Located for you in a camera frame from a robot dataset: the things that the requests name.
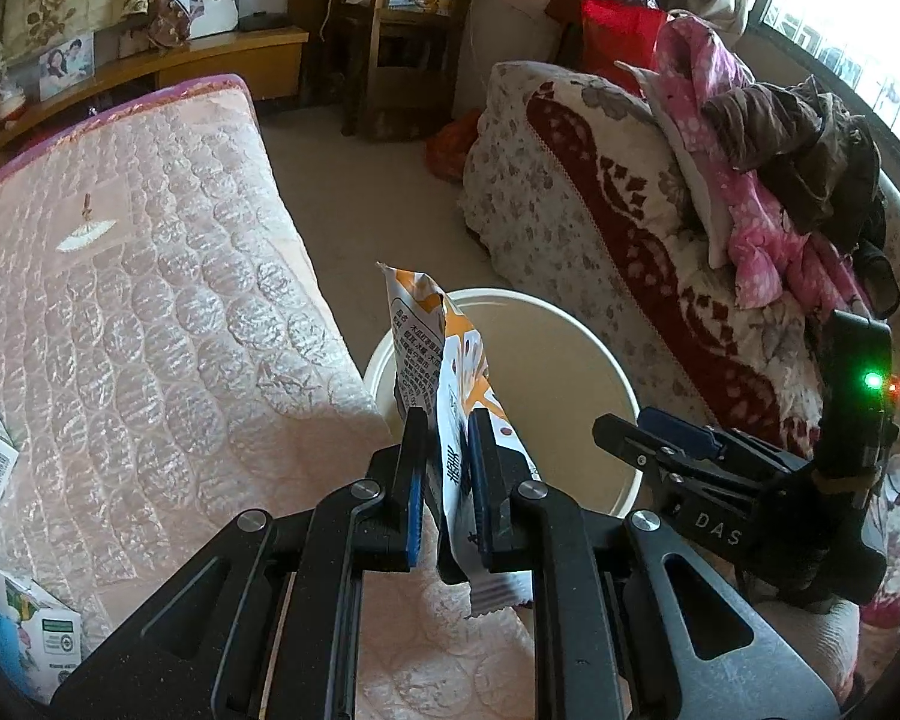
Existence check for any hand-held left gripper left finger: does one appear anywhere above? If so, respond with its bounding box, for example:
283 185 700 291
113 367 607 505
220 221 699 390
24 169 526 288
49 405 428 720

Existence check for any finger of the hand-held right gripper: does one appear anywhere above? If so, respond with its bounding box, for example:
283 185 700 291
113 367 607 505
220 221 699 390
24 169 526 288
636 405 743 462
591 414 702 500

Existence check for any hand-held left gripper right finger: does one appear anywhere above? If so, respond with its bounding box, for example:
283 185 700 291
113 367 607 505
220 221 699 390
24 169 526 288
469 406 841 720

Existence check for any white plastic bucket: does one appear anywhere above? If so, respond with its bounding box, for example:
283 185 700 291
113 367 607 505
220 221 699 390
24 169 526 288
361 286 640 518

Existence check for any orange white snack packet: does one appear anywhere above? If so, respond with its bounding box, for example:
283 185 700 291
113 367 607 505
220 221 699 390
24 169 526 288
377 262 537 620

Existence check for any white box green print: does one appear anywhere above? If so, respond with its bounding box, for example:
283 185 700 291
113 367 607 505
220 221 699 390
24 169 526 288
0 568 85 695

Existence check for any pile of clothes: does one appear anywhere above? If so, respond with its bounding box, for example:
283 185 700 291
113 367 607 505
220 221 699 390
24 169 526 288
641 15 875 312

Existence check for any floral sofa cover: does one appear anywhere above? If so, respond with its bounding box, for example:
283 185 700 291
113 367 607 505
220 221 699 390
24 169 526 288
457 60 900 691

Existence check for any red patterned blanket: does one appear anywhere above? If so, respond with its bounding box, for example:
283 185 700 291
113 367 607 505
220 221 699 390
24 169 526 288
525 79 871 458

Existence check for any brown jacket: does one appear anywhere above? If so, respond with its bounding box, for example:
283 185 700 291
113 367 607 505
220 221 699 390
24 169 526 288
701 75 900 316

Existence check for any pink quilted bedspread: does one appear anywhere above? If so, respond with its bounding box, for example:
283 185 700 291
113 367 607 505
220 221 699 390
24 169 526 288
0 75 541 720

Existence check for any red plastic bag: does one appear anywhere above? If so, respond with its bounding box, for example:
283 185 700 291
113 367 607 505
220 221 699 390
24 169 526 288
427 109 485 181

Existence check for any red cushion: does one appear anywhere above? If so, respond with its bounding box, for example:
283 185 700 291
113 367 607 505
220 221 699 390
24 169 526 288
579 0 672 95

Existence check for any wooden chair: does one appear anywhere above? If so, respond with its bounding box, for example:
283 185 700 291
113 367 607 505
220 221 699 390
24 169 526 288
330 0 481 140

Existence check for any window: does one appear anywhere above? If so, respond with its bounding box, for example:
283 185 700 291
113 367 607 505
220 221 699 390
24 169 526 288
746 0 900 188

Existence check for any wooden cabinet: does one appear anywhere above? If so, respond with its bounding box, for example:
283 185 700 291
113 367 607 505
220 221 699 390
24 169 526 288
0 24 310 166

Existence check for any wedding photo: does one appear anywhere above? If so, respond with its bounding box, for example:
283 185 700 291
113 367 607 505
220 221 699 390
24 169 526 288
187 0 242 38

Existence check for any couple photo frame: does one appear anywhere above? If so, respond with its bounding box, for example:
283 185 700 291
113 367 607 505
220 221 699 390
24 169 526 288
37 34 95 100

